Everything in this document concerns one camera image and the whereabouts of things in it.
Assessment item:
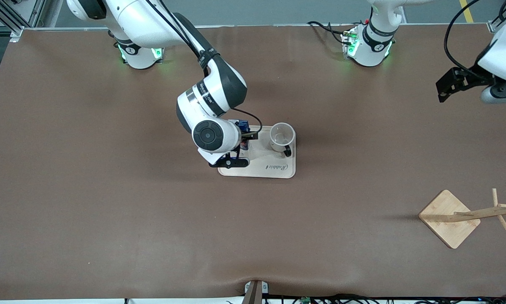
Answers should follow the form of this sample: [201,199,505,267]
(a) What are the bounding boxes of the brown table mat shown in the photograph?
[0,23,506,301]

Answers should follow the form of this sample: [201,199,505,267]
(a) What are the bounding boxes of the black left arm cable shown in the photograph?
[444,0,484,74]

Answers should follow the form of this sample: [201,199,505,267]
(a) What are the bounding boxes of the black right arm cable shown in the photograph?
[145,0,263,132]

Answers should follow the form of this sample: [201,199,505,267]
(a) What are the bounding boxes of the aluminium frame post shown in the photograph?
[487,0,506,32]
[0,0,46,43]

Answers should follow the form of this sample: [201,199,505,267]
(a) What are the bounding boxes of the blue white milk carton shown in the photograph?
[235,120,252,151]

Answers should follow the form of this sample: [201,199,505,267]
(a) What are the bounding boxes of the wooden mug rack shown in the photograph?
[419,188,506,250]

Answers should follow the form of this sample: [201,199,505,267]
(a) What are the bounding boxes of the white mug with black handle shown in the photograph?
[269,122,296,158]

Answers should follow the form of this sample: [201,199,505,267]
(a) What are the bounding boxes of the beige tray with rabbit print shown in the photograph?
[218,125,297,179]

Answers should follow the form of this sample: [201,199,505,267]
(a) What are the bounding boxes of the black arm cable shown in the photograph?
[145,0,263,132]
[444,0,484,74]

